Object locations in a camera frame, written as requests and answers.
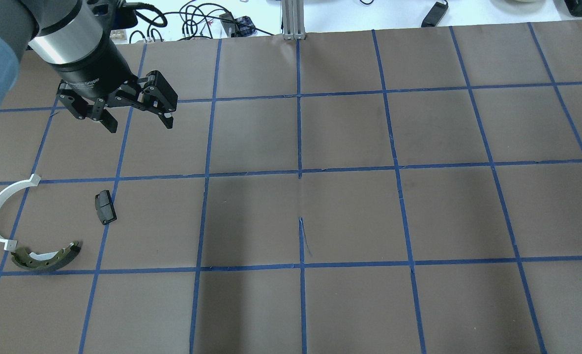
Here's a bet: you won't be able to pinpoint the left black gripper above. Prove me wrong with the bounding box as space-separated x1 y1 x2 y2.
55 38 178 134

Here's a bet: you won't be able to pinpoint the brown paper table cover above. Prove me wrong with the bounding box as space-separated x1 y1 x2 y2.
0 20 582 354

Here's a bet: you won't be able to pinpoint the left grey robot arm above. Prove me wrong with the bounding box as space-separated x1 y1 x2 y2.
0 0 178 134

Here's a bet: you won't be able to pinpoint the black brake pad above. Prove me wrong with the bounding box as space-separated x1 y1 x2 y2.
94 190 117 225

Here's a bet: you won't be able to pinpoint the black power adapter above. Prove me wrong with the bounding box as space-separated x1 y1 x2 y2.
421 0 449 28

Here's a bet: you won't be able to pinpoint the olive brake shoe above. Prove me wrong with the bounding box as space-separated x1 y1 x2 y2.
11 240 82 273

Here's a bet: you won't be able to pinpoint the tangled black cables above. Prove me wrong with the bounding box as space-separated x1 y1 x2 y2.
129 0 274 44

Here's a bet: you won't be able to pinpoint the aluminium frame post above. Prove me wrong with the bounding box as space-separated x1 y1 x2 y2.
281 0 306 40

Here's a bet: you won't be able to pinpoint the white curved plastic bracket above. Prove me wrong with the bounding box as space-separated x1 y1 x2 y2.
0 174 41 252

